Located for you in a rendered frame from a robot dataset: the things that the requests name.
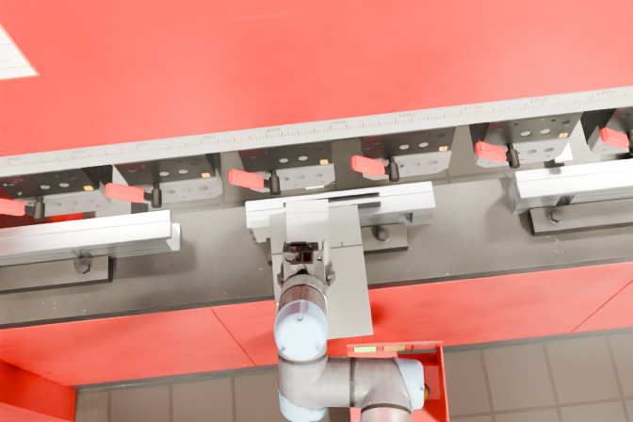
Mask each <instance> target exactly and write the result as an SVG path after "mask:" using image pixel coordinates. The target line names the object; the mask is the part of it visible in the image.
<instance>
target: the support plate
mask: <svg viewBox="0 0 633 422"><path fill-rule="evenodd" d="M328 212H329V234H330V247H339V246H341V242H343V246H347V245H356V244H362V238H361V230H360V222H359V215H358V207H357V205H349V206H339V207H331V208H328ZM269 228H270V241H271V253H278V252H283V247H284V242H286V213H280V214H271V215H269ZM330 256H331V259H332V262H333V270H334V271H335V281H334V282H333V283H332V285H331V286H328V290H326V292H327V324H328V334H327V339H335V338H345V337H353V336H362V335H371V334H373V328H372V320H371V313H370V305H369V297H368V290H367V282H366V275H365V260H364V253H363V246H357V247H347V248H339V249H330ZM282 262H283V255H282V254H279V255H272V267H273V281H274V295H275V301H276V300H279V299H280V296H281V291H282V289H281V287H280V286H279V285H278V283H277V274H278V273H280V272H281V263H282Z"/></svg>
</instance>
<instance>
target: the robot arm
mask: <svg viewBox="0 0 633 422"><path fill-rule="evenodd" d="M318 254H320V255H321V256H320V259H318ZM334 281H335V271H334V270H333V262H332V259H331V257H330V256H329V253H328V244H327V240H322V250H319V249H318V243H317V242H306V241H298V242H290V243H287V244H286V242H284V247H283V262H282V263H281V272H280V273H278V274H277V283H278V285H279V286H280V287H281V289H282V291H281V296H280V299H279V300H276V301H275V303H276V306H278V313H277V316H276V319H275V323H274V335H275V341H276V344H277V351H278V372H279V382H278V392H279V398H280V406H281V411H282V413H283V415H284V416H285V417H286V418H287V419H289V420H291V421H293V422H311V421H316V422H317V421H318V420H320V419H321V418H323V417H324V416H325V414H326V413H327V411H328V407H348V408H361V422H412V415H411V413H412V411H413V410H418V409H421V408H422V406H423V403H424V372H423V366H422V365H421V363H420V362H419V361H417V360H416V359H402V358H396V357H394V356H392V357H390V358H385V357H348V356H327V334H328V324H327V292H326V290H328V286H331V285H332V283H333V282H334Z"/></svg>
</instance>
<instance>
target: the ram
mask: <svg viewBox="0 0 633 422"><path fill-rule="evenodd" d="M0 24H1V25H2V26H3V27H4V28H5V30H6V31H7V32H8V34H9V35H10V37H11V38H12V39H13V41H14V42H15V43H16V44H17V46H18V47H19V48H20V50H21V51H22V52H23V54H24V55H25V57H26V58H27V59H28V61H29V62H30V63H31V64H32V66H33V67H34V68H35V70H36V71H37V72H38V74H39V76H30V77H23V78H14V79H6V80H0V158H5V157H13V156H22V155H31V154H46V153H54V152H63V151H71V150H80V149H88V148H97V147H105V146H114V145H122V144H130V143H139V142H147V141H156V140H164V139H173V138H189V137H197V136H205V135H214V134H222V133H231V132H239V131H248V130H256V129H265V128H273V127H281V126H289V125H298V124H306V123H315V122H331V121H340V120H348V119H356V118H364V117H373V116H381V115H390V114H398V113H407V112H415V111H424V110H432V109H440V108H449V107H457V106H473V105H482V104H490V103H499V102H508V101H515V100H524V99H532V98H541V97H549V96H558V95H566V94H575V93H583V92H591V91H599V90H608V89H624V88H633V0H0ZM621 106H633V97H631V98H623V99H614V100H606V101H597V102H588V103H581V104H572V105H556V106H548V107H539V108H531V109H522V110H514V111H505V112H496V113H488V114H480V115H472V116H463V117H455V118H446V119H438V120H429V121H421V122H405V123H396V124H387V125H380V126H371V127H363V128H354V129H346V130H337V131H329V132H320V133H312V134H303V135H295V136H287V137H278V138H262V139H254V140H245V141H237V142H228V143H220V144H211V145H203V146H194V147H186V148H178V149H169V150H161V151H152V152H144V153H135V154H119V155H111V156H102V157H93V158H86V159H77V160H69V161H60V162H52V163H43V164H35V165H26V166H18V167H9V168H1V169H0V176H7V175H15V174H24V173H32V172H41V171H49V170H65V169H73V168H82V167H90V166H99V165H107V164H116V163H124V162H133V161H141V160H150V159H158V158H167V157H175V156H184V155H192V154H208V153H216V152H225V151H233V150H242V149H250V148H259V147H267V146H276V145H285V144H293V143H302V142H310V141H318V140H326V139H335V138H351V137H359V136H368V135H377V134H385V133H394V132H402V131H411V130H419V129H428V128H436V127H444V126H452V125H461V124H469V123H478V122H494V121H503V120H511V119H520V118H528V117H537V116H545V115H554V114H562V113H570V112H578V111H587V110H596V109H604V108H613V107H621Z"/></svg>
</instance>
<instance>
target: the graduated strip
mask: <svg viewBox="0 0 633 422"><path fill-rule="evenodd" d="M631 97H633V88H624V89H608V90H599V91H591V92H583V93H575V94H566V95H558V96H549V97H541V98H532V99H524V100H515V101H508V102H499V103H490V104H482V105H466V106H457V107H449V108H440V109H432V110H424V111H415V112H407V113H398V114H390V115H381V116H373V117H364V118H356V119H348V120H340V121H331V122H315V123H306V124H298V125H289V126H281V127H273V128H265V129H256V130H248V131H239V132H231V133H222V134H214V135H205V136H197V137H189V138H173V139H164V140H156V141H147V142H139V143H130V144H122V145H114V146H105V147H97V148H88V149H80V150H71V151H63V152H54V153H46V154H31V155H22V156H13V157H5V158H0V169H1V168H9V167H18V166H26V165H35V164H43V163H52V162H60V161H69V160H77V159H86V158H93V157H102V156H111V155H119V154H135V153H144V152H152V151H161V150H169V149H178V148H186V147H194V146H203V145H211V144H220V143H228V142H237V141H245V140H254V139H262V138H278V137H287V136H295V135H303V134H312V133H320V132H329V131H337V130H346V129H354V128H363V127H371V126H380V125H387V124H396V123H405V122H421V121H429V120H438V119H446V118H455V117H463V116H472V115H480V114H488V113H496V112H505V111H514V110H522V109H531V108H539V107H548V106H564V105H572V104H581V103H588V102H597V101H606V100H614V99H623V98H631Z"/></svg>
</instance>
